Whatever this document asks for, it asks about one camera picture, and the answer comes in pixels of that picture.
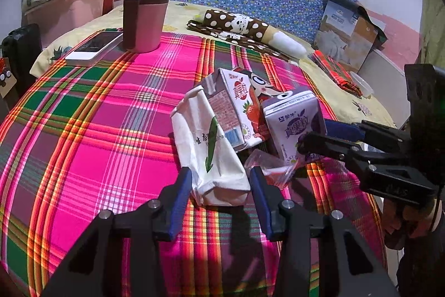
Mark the white paper bag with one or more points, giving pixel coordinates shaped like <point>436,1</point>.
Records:
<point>201,161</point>

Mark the green cloth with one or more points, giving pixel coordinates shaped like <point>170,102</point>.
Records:
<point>433,22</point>

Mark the pink mug with brown lid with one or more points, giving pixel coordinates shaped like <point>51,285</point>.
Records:
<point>146,25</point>

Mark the pink plaid tablecloth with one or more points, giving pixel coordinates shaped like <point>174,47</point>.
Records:
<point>104,144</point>

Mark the pink storage box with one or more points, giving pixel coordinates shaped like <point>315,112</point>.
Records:
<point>69,15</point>

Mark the cardboard product box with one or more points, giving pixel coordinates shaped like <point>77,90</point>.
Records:
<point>344,36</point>

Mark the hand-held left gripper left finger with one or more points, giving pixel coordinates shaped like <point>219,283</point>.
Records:
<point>179,203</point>

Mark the brown polka dot blanket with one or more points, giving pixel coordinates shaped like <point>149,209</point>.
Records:
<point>226,22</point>

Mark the white plastic bowl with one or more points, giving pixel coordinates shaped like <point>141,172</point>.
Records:
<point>361,84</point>

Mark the clear plastic wrapper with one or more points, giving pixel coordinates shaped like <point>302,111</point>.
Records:
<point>267,164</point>

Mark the white bed footboard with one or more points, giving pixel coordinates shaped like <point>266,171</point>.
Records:
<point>386,81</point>

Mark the person's right hand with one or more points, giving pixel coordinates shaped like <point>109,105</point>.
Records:
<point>399,224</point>

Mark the white phone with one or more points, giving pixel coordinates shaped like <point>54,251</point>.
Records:
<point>94,48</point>

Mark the folded red plaid cloth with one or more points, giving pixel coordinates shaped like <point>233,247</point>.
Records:
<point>333,71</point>

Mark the purple milk carton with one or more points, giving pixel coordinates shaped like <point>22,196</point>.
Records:
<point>288,130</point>

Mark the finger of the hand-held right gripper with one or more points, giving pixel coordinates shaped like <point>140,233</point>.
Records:
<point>342,131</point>
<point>323,144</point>

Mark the dark red box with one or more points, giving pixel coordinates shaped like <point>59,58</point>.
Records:
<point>108,1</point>

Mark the yellow bed sheet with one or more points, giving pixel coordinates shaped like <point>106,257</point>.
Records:
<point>180,17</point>

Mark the strawberry milk carton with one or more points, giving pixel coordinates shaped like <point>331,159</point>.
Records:
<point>240,98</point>

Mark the black case with sticker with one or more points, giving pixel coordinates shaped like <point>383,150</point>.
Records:
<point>21,46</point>

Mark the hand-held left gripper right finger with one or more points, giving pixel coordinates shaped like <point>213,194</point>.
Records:
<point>260,203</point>

